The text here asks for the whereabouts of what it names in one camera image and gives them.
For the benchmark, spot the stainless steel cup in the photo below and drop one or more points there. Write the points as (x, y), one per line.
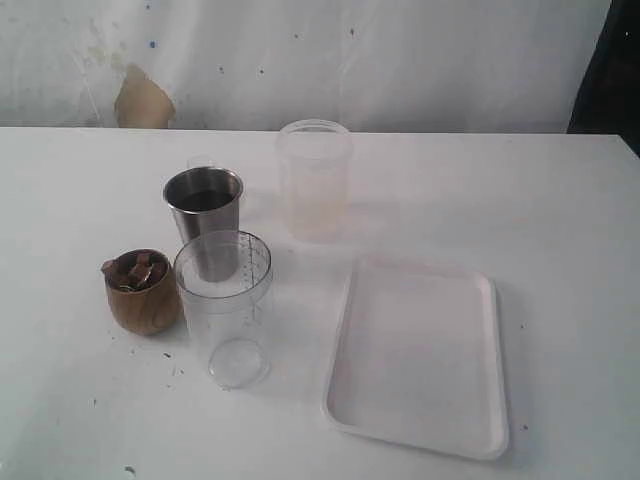
(205, 203)

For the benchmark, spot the clear shaker strainer lid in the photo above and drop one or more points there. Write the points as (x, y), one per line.
(200, 163)

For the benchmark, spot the brown organic sample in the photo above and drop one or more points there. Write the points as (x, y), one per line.
(136, 270)

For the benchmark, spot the wooden cup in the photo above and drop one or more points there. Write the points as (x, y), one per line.
(146, 312)

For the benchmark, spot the clear plastic shaker cup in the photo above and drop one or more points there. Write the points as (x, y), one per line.
(224, 280)

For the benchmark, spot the translucent plastic container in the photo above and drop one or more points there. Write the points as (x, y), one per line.
(314, 156)

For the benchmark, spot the white rectangular tray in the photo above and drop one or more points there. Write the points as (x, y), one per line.
(417, 360)

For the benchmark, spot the dark curtain at right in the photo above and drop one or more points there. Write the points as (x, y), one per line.
(608, 98)

